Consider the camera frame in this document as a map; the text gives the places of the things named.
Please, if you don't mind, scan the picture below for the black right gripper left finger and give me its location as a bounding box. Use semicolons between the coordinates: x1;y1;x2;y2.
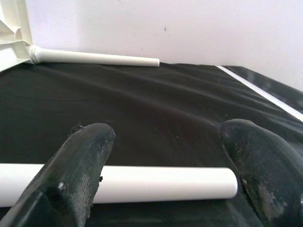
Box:
0;122;116;227

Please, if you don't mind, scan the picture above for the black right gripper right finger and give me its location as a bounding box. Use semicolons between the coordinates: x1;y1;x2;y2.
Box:
218;118;303;227

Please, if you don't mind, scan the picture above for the white plastic table leg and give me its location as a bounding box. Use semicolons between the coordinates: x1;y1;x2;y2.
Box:
0;163;239;209
27;45;160;68

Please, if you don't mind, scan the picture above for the white plastic table top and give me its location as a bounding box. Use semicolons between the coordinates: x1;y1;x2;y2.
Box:
0;0;33;73

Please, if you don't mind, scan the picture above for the white tape strip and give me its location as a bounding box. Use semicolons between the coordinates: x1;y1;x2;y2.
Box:
216;64;303;122

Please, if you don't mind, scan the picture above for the black tablecloth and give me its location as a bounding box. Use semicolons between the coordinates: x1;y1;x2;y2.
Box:
0;61;303;227

